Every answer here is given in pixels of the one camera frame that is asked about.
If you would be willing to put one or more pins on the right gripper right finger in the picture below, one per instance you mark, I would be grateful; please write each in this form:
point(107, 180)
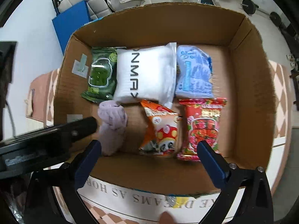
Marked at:
point(256, 205)

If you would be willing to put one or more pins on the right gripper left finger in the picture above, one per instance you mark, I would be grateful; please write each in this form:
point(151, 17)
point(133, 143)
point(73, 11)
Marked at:
point(41, 203)

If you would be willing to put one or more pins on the purple knotted cloth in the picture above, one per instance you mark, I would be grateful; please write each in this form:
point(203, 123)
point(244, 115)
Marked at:
point(113, 126)

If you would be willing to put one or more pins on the green snack packet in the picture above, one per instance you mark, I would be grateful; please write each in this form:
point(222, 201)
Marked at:
point(102, 79)

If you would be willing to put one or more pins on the red snack packet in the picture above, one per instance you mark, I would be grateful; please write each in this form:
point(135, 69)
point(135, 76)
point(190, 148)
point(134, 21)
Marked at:
point(203, 116)

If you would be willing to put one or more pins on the orange mushroom snack packet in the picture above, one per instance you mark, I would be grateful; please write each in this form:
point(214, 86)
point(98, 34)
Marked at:
point(161, 135)

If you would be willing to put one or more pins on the blue tissue pack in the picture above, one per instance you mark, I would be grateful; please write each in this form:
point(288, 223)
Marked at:
point(195, 73)

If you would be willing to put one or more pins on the white NMAX soft pack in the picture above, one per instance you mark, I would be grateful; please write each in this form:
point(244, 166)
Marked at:
point(148, 73)

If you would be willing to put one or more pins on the blue folded mat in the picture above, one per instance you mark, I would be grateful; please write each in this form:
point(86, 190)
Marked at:
point(67, 22)

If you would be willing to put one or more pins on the open cardboard box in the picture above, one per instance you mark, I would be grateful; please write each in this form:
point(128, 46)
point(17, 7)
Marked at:
point(240, 73)

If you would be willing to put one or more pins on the grey quilted chair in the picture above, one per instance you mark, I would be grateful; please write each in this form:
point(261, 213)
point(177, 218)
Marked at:
point(97, 8)

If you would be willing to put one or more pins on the floor barbell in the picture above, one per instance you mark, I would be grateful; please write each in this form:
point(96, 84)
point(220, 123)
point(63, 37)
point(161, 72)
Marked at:
point(250, 8)

